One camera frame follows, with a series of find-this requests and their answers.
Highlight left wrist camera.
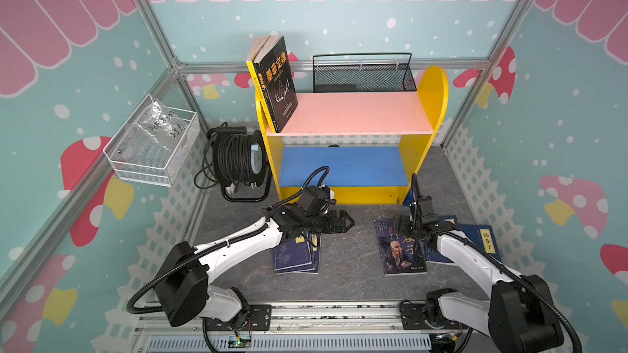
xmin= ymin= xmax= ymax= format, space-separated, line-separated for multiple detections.
xmin=317 ymin=185 xmax=337 ymax=208

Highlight dark blue book far right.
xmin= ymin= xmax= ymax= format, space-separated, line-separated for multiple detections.
xmin=459 ymin=224 xmax=501 ymax=261

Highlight dark blue thread-bound book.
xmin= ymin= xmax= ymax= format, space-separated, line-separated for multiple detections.
xmin=273 ymin=236 xmax=314 ymax=274

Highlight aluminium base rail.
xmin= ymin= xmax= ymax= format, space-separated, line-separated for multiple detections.
xmin=125 ymin=301 xmax=496 ymax=352

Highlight blue book yellow label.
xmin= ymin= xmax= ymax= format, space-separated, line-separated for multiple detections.
xmin=424 ymin=214 xmax=460 ymax=265

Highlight dark blue bagua cover book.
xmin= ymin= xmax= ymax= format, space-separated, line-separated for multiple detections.
xmin=289 ymin=232 xmax=321 ymax=274

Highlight black wire mesh basket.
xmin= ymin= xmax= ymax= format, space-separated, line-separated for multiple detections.
xmin=312 ymin=52 xmax=416 ymax=93

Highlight blue crate behind shelf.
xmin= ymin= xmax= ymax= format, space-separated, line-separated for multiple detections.
xmin=402 ymin=186 xmax=415 ymax=207

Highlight clear plastic bag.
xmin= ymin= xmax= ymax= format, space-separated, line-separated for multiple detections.
xmin=132 ymin=100 xmax=188 ymax=155

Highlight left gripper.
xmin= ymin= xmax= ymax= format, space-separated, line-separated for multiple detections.
xmin=303 ymin=210 xmax=354 ymax=235

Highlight black antler cover book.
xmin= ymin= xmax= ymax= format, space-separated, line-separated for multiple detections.
xmin=253 ymin=35 xmax=298 ymax=133

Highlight yellow bookshelf pink blue shelves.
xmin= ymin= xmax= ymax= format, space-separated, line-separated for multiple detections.
xmin=255 ymin=66 xmax=449 ymax=204

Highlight white wire wall basket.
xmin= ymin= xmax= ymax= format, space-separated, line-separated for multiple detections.
xmin=103 ymin=95 xmax=201 ymax=187

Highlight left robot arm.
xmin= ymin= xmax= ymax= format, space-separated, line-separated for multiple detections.
xmin=126 ymin=166 xmax=355 ymax=330

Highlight old man cover book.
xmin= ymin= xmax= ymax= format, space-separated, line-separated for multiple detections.
xmin=374 ymin=219 xmax=428 ymax=276

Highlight black cable reel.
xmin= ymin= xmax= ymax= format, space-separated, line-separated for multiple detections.
xmin=194 ymin=123 xmax=272 ymax=204

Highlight yellow cartoon cover book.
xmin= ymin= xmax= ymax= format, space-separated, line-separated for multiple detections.
xmin=246 ymin=36 xmax=275 ymax=132

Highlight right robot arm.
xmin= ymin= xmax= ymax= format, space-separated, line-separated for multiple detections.
xmin=397 ymin=175 xmax=583 ymax=352

